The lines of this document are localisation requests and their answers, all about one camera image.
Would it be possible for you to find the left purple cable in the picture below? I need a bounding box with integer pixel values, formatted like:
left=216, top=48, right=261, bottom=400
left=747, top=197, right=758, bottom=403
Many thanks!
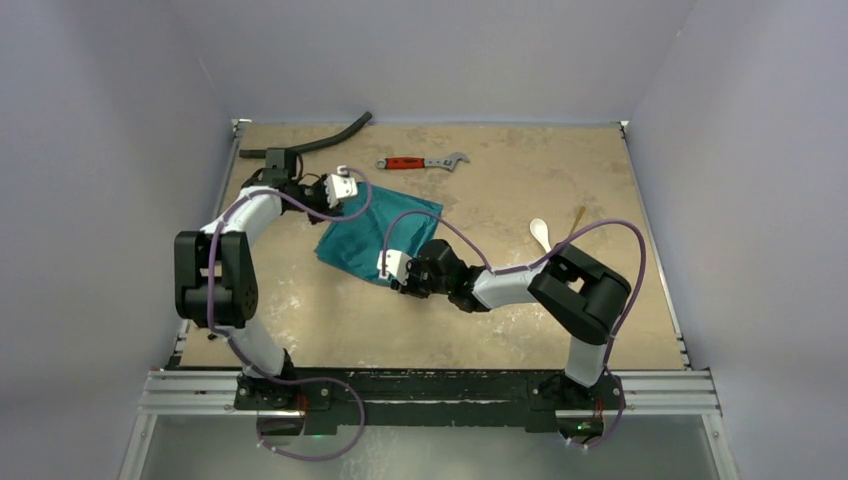
left=205, top=166, right=376, bottom=464

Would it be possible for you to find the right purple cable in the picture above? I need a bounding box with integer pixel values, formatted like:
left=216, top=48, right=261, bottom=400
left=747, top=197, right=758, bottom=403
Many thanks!
left=380, top=210, right=649, bottom=452

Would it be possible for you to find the gold metal spoon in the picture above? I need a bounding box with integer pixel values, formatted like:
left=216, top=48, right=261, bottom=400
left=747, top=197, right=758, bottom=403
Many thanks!
left=569, top=205, right=586, bottom=236

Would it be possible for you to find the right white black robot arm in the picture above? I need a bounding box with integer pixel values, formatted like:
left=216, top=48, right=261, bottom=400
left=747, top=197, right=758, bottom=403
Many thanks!
left=377, top=239, right=632, bottom=407

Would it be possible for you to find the aluminium rail frame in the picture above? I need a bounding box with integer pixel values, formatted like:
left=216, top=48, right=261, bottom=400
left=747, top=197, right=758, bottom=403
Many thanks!
left=120, top=124, right=737, bottom=479

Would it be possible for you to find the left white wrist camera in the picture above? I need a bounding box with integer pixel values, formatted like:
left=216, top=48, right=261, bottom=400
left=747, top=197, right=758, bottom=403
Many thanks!
left=323, top=165, right=358, bottom=208

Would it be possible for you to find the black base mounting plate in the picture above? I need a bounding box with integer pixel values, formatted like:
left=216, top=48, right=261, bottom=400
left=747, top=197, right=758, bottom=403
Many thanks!
left=234, top=367, right=623, bottom=436

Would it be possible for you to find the black foam hose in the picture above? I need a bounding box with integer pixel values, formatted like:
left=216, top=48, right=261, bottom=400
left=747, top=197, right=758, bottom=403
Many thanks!
left=239, top=111, right=374, bottom=160

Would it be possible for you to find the teal cloth napkin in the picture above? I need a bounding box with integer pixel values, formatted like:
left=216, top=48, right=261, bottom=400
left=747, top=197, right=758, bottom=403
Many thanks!
left=315, top=186, right=443, bottom=286

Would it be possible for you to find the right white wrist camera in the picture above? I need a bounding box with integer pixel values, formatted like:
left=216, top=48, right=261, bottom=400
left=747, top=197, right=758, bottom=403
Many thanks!
left=377, top=249, right=412, bottom=285

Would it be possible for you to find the purple cable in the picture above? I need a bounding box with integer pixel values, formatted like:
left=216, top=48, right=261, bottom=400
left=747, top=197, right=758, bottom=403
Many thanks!
left=380, top=210, right=649, bottom=452
left=205, top=166, right=376, bottom=464

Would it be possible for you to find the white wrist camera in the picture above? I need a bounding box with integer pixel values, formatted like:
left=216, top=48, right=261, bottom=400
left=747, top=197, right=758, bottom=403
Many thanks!
left=377, top=249, right=412, bottom=285
left=323, top=165, right=358, bottom=208

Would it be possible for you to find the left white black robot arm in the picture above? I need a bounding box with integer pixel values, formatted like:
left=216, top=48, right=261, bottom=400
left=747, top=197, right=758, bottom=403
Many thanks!
left=173, top=149, right=358, bottom=409

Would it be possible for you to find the red handled adjustable wrench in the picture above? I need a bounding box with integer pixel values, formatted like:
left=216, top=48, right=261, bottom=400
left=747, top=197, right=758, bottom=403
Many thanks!
left=375, top=152, right=470, bottom=172

